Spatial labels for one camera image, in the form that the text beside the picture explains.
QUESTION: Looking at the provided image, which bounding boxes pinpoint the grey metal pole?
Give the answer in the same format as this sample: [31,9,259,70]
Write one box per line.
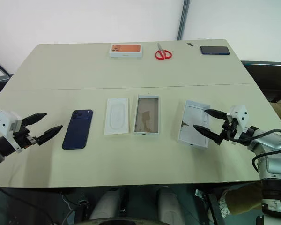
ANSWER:
[176,0,191,41]

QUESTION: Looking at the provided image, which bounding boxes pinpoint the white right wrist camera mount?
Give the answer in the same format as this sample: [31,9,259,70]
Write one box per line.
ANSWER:
[226,105,250,142]

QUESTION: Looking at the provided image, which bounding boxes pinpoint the orange printed phone box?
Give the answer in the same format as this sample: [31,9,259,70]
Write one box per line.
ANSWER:
[109,43,142,59]

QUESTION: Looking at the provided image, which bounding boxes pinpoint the red handled scissors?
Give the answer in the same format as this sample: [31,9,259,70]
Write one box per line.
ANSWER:
[155,42,173,60]

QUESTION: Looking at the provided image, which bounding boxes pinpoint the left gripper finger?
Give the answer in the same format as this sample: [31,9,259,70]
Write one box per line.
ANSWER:
[36,125,63,145]
[22,112,48,127]

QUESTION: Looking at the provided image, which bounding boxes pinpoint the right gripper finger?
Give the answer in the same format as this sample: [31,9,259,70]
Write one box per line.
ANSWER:
[204,108,228,120]
[192,125,223,145]

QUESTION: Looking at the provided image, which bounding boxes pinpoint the dark blue smartphone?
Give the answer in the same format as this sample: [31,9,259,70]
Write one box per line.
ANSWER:
[61,108,94,150]

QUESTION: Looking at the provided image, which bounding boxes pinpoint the thin black cable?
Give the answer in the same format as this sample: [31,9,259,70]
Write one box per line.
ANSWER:
[0,179,76,225]

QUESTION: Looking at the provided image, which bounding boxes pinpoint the white box lid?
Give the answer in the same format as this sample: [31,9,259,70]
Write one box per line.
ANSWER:
[177,100,212,151]

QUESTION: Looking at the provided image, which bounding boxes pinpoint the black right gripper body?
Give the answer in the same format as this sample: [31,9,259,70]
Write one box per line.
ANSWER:
[219,116,240,143]

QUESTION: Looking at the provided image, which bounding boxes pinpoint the white phone box base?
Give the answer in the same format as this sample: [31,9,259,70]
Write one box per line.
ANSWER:
[133,93,161,137]

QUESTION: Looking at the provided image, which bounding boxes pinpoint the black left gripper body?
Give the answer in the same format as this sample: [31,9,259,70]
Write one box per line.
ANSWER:
[13,125,38,150]

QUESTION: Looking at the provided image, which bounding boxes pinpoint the white paper box insert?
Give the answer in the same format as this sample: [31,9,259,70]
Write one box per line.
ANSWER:
[104,97,130,136]

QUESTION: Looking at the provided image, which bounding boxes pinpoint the white rounded cylinder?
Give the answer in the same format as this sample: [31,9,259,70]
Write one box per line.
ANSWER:
[93,187,130,221]
[157,186,186,223]

